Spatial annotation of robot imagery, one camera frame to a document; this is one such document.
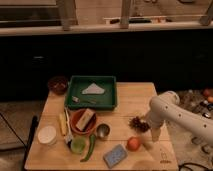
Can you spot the dark red grape bunch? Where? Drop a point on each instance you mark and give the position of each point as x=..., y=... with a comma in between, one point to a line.
x=139, y=126

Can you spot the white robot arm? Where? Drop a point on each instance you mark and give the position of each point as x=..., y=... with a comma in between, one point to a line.
x=166, y=107

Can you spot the green plastic tray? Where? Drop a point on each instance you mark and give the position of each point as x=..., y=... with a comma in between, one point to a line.
x=105, y=101

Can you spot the small fork in tray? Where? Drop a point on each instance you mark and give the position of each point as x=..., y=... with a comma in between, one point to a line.
x=78, y=100

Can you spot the grey folded cloth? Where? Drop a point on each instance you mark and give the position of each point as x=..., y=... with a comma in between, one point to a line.
x=93, y=89

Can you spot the beige wooden block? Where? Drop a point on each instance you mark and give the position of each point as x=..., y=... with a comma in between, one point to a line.
x=84, y=119

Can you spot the small metal cup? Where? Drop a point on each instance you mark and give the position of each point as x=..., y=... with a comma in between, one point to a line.
x=103, y=131

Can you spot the dark red bowl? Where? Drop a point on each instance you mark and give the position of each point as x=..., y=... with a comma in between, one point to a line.
x=58, y=84

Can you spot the green chili pepper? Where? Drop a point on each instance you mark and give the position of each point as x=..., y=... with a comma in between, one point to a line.
x=92, y=140

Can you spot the yellow corn cob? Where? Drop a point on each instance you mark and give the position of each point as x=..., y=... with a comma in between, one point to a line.
x=62, y=121

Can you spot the orange round fruit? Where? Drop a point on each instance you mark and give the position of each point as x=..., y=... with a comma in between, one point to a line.
x=133, y=144

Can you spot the green small cup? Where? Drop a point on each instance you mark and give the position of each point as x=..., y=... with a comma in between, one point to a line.
x=78, y=145

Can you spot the blue sponge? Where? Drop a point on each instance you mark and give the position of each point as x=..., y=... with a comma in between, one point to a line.
x=115, y=156

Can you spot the white round container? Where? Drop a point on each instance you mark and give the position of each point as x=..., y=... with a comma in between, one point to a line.
x=47, y=135

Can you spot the spice bottles rack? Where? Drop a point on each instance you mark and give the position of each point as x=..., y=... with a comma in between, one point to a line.
x=198, y=102

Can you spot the white handled brush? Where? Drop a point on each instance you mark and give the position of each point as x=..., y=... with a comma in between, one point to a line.
x=69, y=135

